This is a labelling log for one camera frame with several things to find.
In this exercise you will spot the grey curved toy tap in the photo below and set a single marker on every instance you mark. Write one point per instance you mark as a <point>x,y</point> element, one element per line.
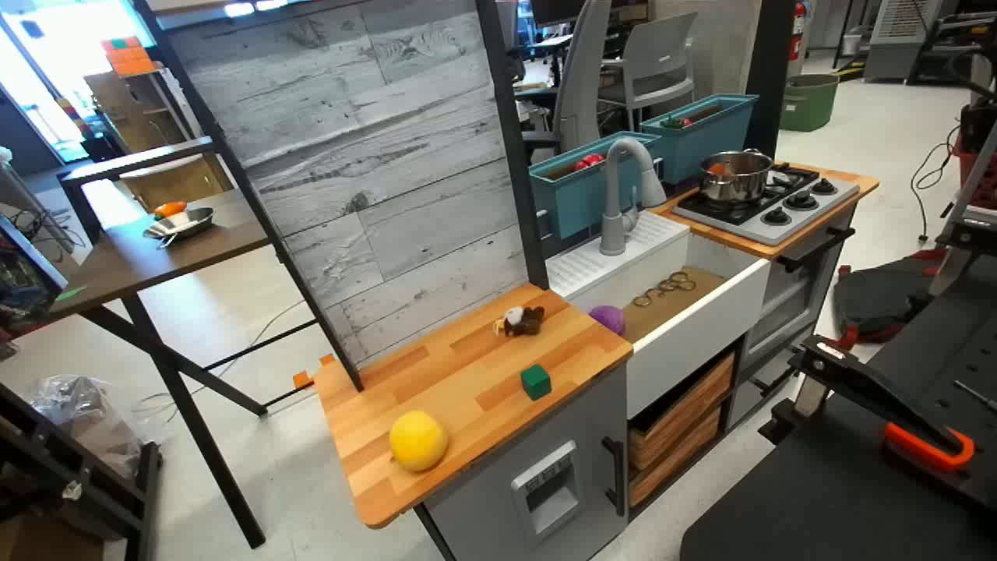
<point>615,208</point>

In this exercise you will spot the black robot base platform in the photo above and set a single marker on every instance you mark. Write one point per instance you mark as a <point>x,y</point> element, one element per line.
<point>831,501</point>

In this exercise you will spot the brown plush toy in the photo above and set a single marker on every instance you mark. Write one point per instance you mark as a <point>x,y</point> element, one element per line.
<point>522,322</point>

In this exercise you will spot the teal bin with red items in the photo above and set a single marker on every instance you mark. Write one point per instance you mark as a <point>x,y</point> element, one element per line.
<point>570,204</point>

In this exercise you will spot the green cube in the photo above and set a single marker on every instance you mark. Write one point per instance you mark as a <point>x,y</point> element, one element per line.
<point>538,380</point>

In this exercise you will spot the purple toy ball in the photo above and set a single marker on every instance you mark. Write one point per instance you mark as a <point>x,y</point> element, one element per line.
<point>609,319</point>

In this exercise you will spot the wooden counter top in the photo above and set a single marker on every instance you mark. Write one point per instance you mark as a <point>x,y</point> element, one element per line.
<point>455,392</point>

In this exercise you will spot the yellow ball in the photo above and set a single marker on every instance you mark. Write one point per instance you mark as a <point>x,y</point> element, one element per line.
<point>418,440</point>

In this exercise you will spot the grey wood backdrop panel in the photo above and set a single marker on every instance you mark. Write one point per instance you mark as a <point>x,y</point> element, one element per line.
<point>362,158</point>

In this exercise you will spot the white toy sink basin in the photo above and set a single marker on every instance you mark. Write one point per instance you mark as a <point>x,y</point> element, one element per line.
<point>706,331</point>

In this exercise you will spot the grey toy kitchen cabinet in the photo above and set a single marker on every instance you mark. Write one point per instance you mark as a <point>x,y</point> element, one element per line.
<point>489,501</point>

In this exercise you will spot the wooden drawer crates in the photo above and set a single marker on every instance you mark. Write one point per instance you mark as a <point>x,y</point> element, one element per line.
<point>682,431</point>

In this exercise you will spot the teal plastic bin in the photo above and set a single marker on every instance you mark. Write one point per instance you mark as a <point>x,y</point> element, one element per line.
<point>706,129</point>

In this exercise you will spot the steel pot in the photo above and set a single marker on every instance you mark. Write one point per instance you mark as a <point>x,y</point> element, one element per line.
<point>738,174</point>

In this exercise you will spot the grey office chair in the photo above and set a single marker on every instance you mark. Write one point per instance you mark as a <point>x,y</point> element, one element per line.
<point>659,56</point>

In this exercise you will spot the grey toy oven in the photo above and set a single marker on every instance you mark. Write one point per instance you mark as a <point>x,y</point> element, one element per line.
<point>791,314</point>

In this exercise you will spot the grey toy stove top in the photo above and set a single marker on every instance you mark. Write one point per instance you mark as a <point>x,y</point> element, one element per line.
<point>800,208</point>

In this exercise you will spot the orange and white device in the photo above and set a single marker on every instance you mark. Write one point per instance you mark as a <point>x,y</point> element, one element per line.
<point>175,223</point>

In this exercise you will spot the green bucket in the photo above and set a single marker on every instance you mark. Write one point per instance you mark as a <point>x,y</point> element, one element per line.
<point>808,101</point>

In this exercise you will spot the dark brown table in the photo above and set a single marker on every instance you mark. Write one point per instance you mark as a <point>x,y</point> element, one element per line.
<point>136,252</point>

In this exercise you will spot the orange box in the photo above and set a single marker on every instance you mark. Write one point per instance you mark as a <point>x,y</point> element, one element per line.
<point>130,56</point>

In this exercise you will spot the clear plastic bag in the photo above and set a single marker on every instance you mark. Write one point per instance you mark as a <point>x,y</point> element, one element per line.
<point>78,409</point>

